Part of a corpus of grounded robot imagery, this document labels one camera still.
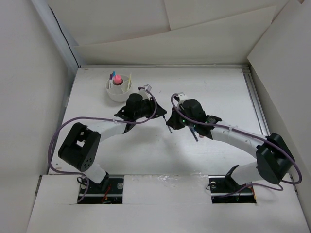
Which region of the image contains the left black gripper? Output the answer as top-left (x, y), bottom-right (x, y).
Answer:
top-left (134, 97), bottom-right (166, 119)

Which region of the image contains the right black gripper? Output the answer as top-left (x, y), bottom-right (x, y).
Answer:
top-left (166, 105), bottom-right (197, 130)

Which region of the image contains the yellow pen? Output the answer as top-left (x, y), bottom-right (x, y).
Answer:
top-left (126, 73), bottom-right (132, 92)

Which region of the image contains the pink capped clear bottle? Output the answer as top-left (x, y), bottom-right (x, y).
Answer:
top-left (113, 74), bottom-right (123, 85)

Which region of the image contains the purple capped white marker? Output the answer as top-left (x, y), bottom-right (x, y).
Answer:
top-left (108, 73), bottom-right (113, 89)

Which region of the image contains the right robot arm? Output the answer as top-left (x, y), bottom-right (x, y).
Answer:
top-left (167, 93), bottom-right (295, 191)

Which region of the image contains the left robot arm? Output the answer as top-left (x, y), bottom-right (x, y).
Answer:
top-left (58, 93), bottom-right (167, 193)

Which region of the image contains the dark purple pen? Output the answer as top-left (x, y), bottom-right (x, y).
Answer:
top-left (190, 127), bottom-right (199, 142)

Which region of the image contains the white round divided organizer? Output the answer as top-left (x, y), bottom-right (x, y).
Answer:
top-left (105, 75), bottom-right (133, 102)

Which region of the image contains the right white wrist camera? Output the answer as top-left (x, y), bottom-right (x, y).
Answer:
top-left (174, 92), bottom-right (189, 104)

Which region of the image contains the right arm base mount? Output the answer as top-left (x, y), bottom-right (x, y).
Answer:
top-left (206, 165), bottom-right (257, 204)

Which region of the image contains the right aluminium rail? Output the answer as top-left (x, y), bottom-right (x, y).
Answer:
top-left (242, 66), bottom-right (270, 135)

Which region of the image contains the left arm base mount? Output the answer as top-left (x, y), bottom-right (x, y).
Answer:
top-left (78, 175), bottom-right (124, 204)

